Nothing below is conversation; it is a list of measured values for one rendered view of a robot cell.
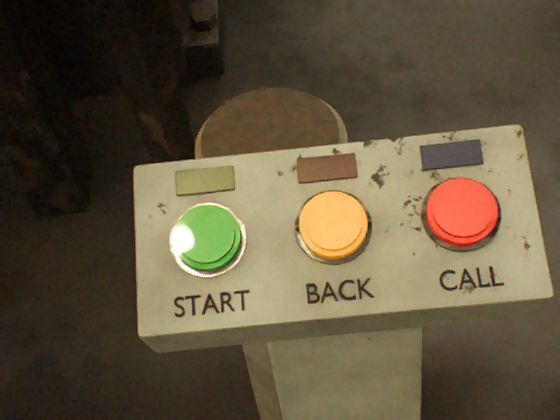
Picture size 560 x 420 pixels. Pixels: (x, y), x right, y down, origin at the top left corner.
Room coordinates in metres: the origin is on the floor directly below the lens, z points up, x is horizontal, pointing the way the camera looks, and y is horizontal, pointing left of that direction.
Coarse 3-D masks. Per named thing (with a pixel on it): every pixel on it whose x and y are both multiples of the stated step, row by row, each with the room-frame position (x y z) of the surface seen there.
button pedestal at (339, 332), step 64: (512, 128) 0.38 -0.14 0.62; (256, 192) 0.37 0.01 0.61; (320, 192) 0.36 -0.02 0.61; (384, 192) 0.35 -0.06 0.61; (512, 192) 0.34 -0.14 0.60; (256, 256) 0.33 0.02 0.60; (320, 256) 0.32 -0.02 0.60; (384, 256) 0.32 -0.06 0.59; (448, 256) 0.31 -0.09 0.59; (512, 256) 0.31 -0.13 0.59; (192, 320) 0.30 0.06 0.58; (256, 320) 0.29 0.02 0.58; (320, 320) 0.29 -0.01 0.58; (384, 320) 0.29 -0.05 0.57; (448, 320) 0.29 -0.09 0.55; (320, 384) 0.31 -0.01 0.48; (384, 384) 0.30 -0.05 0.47
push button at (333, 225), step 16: (336, 192) 0.35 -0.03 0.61; (304, 208) 0.35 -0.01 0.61; (320, 208) 0.34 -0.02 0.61; (336, 208) 0.34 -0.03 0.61; (352, 208) 0.34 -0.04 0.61; (304, 224) 0.34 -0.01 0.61; (320, 224) 0.33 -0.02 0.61; (336, 224) 0.33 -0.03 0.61; (352, 224) 0.33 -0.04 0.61; (304, 240) 0.33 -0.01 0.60; (320, 240) 0.33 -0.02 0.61; (336, 240) 0.32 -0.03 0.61; (352, 240) 0.32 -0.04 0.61; (336, 256) 0.32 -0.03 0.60
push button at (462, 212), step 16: (448, 192) 0.34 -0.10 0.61; (464, 192) 0.34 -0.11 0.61; (480, 192) 0.34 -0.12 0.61; (432, 208) 0.33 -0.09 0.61; (448, 208) 0.33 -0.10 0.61; (464, 208) 0.33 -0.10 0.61; (480, 208) 0.33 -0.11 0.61; (496, 208) 0.33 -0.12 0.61; (432, 224) 0.33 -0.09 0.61; (448, 224) 0.32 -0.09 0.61; (464, 224) 0.32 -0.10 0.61; (480, 224) 0.32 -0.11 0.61; (448, 240) 0.32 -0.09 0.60; (464, 240) 0.31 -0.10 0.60; (480, 240) 0.31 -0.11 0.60
